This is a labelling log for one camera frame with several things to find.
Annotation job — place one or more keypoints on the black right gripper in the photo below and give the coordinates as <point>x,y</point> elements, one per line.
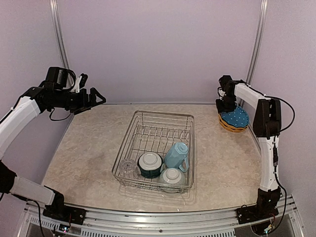
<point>220,108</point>

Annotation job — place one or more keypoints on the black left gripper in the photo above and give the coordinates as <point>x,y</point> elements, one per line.
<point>83,102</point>

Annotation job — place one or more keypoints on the yellow speckled plate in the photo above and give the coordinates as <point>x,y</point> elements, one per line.
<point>220,119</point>
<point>232,128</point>

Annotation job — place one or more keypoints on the light blue faceted mug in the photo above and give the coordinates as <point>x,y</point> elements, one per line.
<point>177,157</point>

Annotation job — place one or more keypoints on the clear drinking glass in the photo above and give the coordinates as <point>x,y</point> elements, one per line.
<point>128,169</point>

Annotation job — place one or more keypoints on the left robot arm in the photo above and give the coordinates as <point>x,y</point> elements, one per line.
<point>60,89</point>

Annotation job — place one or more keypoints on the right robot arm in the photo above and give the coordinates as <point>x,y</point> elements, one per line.
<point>267,128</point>

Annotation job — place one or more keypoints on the dark teal bowl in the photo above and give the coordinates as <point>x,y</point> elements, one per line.
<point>150,165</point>

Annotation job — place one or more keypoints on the grey green bowl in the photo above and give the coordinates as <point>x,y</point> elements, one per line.
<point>172,176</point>

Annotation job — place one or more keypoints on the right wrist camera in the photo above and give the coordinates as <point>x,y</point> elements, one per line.
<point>220,92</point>

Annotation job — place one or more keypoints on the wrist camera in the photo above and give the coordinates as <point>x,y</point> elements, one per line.
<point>79,83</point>
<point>220,92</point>

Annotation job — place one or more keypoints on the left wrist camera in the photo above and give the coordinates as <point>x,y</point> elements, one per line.
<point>79,83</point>

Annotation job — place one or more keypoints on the metal wire dish rack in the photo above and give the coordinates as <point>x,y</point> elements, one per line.
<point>157,152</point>

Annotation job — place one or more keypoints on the left aluminium wall post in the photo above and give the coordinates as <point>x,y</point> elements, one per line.
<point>58,32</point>

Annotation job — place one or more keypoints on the aluminium wall post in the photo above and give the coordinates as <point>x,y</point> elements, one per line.
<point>258,39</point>
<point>58,32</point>

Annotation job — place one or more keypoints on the right aluminium wall post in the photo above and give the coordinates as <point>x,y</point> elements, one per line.
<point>258,39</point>

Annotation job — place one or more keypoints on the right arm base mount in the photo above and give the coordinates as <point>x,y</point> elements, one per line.
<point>246,214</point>

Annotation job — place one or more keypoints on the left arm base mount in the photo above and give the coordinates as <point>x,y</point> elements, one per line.
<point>59,211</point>

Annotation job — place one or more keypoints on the aluminium front rail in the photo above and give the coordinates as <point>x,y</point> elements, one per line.
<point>100,222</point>

